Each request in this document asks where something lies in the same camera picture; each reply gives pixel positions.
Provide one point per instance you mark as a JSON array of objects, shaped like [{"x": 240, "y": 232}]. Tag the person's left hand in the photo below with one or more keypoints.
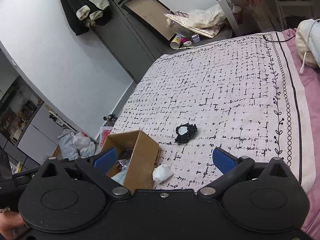
[{"x": 9, "y": 221}]

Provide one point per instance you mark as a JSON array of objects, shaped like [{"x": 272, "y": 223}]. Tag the red patterned plastic bag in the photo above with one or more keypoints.
[{"x": 104, "y": 132}]

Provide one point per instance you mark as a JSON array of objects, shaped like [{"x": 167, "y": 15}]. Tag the grey door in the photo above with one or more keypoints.
[{"x": 131, "y": 43}]

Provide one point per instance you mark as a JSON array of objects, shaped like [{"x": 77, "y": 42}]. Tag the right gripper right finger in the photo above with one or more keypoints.
[{"x": 233, "y": 169}]

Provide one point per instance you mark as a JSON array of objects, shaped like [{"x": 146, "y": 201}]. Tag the pink bed sheet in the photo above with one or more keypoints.
[{"x": 295, "y": 121}]

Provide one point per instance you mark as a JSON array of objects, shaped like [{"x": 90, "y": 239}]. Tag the white paper cup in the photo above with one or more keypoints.
[{"x": 176, "y": 42}]

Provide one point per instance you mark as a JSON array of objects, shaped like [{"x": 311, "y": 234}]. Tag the white plastic bag pile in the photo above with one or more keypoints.
[{"x": 75, "y": 145}]

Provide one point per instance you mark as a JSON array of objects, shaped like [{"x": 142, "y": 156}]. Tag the black white hanging jacket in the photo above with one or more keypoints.
[{"x": 82, "y": 15}]

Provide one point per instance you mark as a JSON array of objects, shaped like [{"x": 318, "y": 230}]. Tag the brown cardboard box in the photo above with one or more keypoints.
[{"x": 144, "y": 158}]

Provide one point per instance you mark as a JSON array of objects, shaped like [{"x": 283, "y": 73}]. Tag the white black patterned bedspread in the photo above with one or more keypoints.
[{"x": 224, "y": 88}]

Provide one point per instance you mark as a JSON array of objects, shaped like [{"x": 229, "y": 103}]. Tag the black picture frame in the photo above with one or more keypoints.
[{"x": 151, "y": 14}]

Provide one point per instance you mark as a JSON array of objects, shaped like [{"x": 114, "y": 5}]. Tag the pastel cartoon blanket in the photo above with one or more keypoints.
[{"x": 307, "y": 43}]

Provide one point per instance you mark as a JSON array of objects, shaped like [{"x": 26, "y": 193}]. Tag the white grey desk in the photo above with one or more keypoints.
[{"x": 251, "y": 16}]

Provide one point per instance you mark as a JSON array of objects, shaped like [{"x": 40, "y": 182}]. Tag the white soft object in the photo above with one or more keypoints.
[{"x": 161, "y": 173}]

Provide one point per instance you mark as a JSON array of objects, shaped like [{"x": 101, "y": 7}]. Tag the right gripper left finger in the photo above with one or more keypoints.
[{"x": 95, "y": 169}]

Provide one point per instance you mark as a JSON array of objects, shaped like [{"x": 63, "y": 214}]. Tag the light blue plush toy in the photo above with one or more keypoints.
[{"x": 120, "y": 177}]

